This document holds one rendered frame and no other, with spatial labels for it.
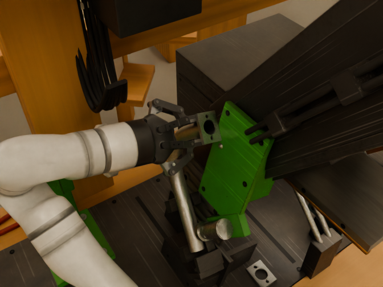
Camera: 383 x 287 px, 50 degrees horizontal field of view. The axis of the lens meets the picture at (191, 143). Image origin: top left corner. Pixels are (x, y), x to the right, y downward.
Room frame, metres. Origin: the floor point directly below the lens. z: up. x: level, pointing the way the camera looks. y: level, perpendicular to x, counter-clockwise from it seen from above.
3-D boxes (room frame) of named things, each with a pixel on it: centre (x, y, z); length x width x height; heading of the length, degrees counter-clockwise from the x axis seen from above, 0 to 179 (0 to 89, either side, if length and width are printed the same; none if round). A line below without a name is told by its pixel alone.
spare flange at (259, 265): (0.43, -0.15, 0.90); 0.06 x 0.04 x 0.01; 33
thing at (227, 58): (0.78, -0.14, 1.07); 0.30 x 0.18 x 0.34; 124
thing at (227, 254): (0.52, -0.04, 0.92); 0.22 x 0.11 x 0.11; 34
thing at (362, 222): (0.56, -0.25, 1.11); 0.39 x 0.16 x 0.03; 34
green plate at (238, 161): (0.51, -0.10, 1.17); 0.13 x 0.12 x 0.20; 124
